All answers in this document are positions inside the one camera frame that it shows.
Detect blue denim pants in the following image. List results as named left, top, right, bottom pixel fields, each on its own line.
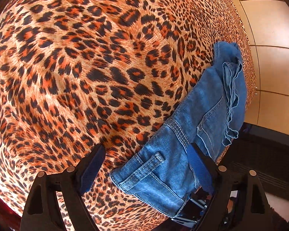
left=111, top=42, right=247, bottom=218

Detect person right hand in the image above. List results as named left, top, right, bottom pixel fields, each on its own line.
left=227, top=197, right=235, bottom=213

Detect leopard print bedsheet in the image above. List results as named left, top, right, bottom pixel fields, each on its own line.
left=0, top=0, right=256, bottom=230

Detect wooden wardrobe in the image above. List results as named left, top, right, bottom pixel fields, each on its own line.
left=233, top=0, right=289, bottom=135

